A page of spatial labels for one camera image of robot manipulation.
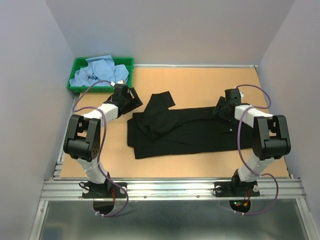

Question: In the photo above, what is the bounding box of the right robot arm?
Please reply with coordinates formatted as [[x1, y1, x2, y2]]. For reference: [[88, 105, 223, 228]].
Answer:
[[213, 88, 291, 198]]

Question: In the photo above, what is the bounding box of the aluminium mounting rail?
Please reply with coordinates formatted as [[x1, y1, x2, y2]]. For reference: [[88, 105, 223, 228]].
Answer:
[[30, 178, 319, 240]]

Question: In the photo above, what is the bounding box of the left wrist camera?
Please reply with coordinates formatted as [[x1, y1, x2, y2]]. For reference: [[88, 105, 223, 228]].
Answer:
[[110, 79, 126, 87]]

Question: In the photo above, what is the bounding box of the black long sleeve shirt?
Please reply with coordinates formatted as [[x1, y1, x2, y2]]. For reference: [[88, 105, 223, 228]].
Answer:
[[127, 91, 239, 159]]

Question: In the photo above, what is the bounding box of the green plastic bin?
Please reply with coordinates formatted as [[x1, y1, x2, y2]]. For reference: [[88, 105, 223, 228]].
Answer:
[[66, 57, 134, 93]]

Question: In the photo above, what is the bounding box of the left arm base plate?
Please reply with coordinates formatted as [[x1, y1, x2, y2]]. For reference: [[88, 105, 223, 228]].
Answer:
[[78, 181, 126, 199]]

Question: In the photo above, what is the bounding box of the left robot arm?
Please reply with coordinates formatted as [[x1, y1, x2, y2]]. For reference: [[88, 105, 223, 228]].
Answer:
[[63, 82, 143, 199]]

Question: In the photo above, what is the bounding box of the light blue shirt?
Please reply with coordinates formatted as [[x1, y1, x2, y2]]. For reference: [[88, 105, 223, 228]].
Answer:
[[69, 55, 130, 87]]

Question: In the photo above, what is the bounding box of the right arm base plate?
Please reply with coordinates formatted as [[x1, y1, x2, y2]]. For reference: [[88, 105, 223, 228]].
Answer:
[[213, 181, 260, 198]]

